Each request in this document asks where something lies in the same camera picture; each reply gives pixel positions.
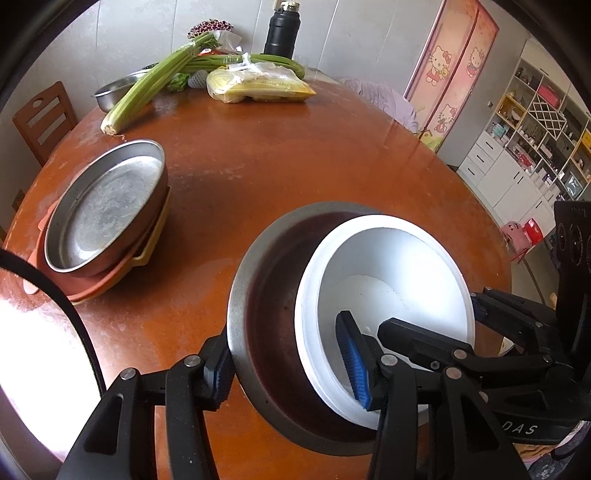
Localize long green vegetable stalks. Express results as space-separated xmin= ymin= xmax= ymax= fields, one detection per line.
xmin=185 ymin=53 xmax=308 ymax=79

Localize yellow shell-shaped plate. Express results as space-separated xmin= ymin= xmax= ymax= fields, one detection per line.
xmin=69 ymin=185 xmax=172 ymax=305

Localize brown wooden chair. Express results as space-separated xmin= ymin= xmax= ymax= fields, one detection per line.
xmin=12 ymin=82 xmax=78 ymax=167

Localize red paper bowl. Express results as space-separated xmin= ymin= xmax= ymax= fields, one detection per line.
xmin=294 ymin=226 xmax=476 ymax=414

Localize plastic bag of yellow food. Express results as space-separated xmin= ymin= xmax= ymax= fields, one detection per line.
xmin=206 ymin=62 xmax=317 ymax=104

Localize dark floral clothing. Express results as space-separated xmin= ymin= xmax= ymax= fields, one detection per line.
xmin=522 ymin=443 xmax=587 ymax=480

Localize pink cat-print door curtain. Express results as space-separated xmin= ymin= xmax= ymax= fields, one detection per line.
xmin=404 ymin=0 xmax=500 ymax=153

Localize stainless steel bowl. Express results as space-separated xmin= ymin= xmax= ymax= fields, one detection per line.
xmin=227 ymin=200 xmax=467 ymax=457

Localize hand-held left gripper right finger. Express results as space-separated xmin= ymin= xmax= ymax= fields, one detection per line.
xmin=335 ymin=311 xmax=527 ymax=480

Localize pink plastic stool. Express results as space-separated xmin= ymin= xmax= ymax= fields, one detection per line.
xmin=501 ymin=220 xmax=525 ymax=265

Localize white shelf cabinet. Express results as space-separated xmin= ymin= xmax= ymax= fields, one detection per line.
xmin=457 ymin=39 xmax=591 ymax=222

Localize black cable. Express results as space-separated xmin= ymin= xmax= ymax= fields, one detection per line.
xmin=0 ymin=249 xmax=101 ymax=402

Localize dark red flower bouquet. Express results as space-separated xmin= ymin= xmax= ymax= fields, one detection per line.
xmin=187 ymin=19 xmax=236 ymax=40

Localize round metal pan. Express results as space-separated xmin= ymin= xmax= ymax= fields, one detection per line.
xmin=44 ymin=139 xmax=167 ymax=278

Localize black thermos bottle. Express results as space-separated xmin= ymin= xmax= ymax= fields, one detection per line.
xmin=263 ymin=0 xmax=302 ymax=60

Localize celery bunch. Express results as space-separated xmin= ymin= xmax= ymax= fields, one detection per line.
xmin=100 ymin=33 xmax=222 ymax=136

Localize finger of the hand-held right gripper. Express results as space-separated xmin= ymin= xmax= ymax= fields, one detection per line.
xmin=470 ymin=287 xmax=561 ymax=354
xmin=378 ymin=318 xmax=555 ymax=386

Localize steel basin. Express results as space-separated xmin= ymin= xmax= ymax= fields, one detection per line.
xmin=91 ymin=69 xmax=148 ymax=113

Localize red plastic stool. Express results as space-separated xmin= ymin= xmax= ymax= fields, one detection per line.
xmin=519 ymin=217 xmax=557 ymax=252

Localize orange crab-shaped plate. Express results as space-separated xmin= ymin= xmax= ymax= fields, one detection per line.
xmin=22 ymin=171 xmax=171 ymax=301

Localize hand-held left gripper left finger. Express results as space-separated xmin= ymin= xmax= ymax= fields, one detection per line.
xmin=55 ymin=335 xmax=238 ymax=480

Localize purple cloth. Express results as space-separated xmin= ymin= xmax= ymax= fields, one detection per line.
xmin=339 ymin=78 xmax=421 ymax=134

